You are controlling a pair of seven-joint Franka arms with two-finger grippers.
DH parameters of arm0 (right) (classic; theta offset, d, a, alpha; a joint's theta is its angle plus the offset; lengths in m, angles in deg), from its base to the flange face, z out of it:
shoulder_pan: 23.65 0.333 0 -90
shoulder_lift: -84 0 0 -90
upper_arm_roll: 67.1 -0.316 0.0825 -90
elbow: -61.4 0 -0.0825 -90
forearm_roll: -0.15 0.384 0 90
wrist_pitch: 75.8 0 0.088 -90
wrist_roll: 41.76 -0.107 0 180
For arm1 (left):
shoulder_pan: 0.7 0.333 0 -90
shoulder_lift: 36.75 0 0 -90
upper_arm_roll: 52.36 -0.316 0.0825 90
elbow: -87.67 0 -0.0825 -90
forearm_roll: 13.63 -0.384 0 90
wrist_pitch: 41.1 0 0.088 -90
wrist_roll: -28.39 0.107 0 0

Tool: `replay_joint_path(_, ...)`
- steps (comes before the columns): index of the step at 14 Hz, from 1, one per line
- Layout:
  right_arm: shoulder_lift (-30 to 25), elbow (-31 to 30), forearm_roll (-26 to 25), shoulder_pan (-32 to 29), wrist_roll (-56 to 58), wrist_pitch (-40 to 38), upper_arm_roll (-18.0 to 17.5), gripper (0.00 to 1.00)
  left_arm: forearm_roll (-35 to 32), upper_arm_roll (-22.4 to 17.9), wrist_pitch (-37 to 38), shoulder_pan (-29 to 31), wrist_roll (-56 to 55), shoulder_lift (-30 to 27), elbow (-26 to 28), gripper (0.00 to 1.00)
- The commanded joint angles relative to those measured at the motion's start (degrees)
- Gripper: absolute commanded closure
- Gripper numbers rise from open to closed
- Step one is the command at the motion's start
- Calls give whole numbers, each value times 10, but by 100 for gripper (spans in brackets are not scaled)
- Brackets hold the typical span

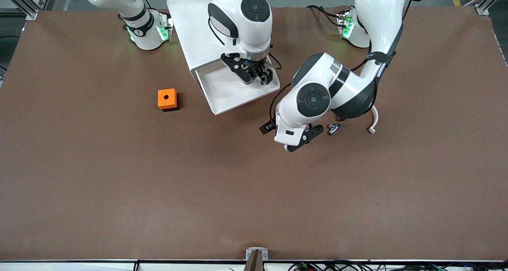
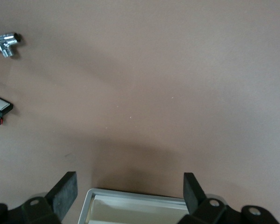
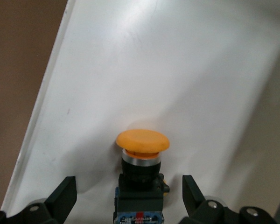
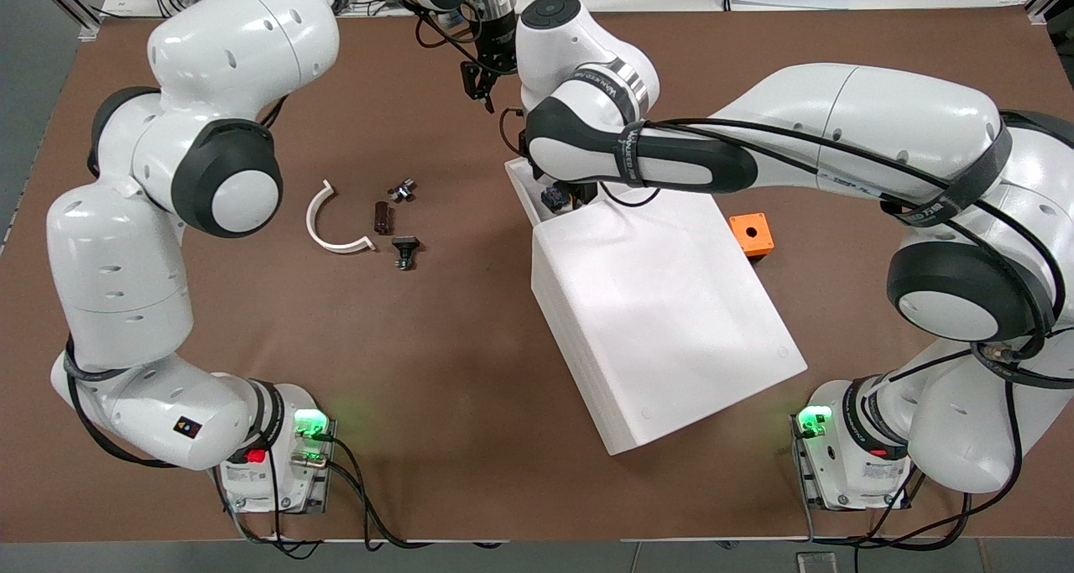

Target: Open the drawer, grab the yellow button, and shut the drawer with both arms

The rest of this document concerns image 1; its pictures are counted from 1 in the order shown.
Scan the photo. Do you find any white drawer holding orange button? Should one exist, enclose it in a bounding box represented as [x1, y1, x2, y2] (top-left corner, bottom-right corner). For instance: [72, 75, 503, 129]
[191, 54, 281, 116]

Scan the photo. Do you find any white drawer cabinet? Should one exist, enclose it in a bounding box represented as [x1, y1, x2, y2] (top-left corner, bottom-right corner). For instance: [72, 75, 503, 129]
[167, 0, 239, 72]

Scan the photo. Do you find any orange box with hole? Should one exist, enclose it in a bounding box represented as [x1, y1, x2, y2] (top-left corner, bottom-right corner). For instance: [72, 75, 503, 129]
[158, 88, 179, 112]

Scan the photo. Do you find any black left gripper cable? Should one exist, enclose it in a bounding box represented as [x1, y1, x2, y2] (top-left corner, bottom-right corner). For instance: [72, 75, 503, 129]
[269, 84, 293, 123]

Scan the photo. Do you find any black cable at arm base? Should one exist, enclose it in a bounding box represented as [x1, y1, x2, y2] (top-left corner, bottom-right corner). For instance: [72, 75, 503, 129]
[306, 4, 342, 27]

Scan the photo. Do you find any white curved plastic bracket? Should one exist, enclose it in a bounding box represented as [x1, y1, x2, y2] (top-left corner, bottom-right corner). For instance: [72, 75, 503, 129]
[368, 106, 379, 135]

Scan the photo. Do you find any grey metal table bracket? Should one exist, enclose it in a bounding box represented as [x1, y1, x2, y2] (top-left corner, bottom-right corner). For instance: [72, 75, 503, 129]
[245, 247, 269, 271]

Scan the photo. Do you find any bundle of black cables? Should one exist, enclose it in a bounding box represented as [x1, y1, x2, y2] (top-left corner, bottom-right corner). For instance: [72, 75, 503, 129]
[288, 260, 508, 271]

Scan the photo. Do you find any aluminium frame post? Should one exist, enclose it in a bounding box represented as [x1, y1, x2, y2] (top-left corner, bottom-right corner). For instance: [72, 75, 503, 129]
[0, 0, 51, 21]
[474, 0, 508, 17]

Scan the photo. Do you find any white table edge rail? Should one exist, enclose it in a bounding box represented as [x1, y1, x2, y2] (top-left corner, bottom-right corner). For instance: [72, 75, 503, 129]
[0, 259, 508, 271]

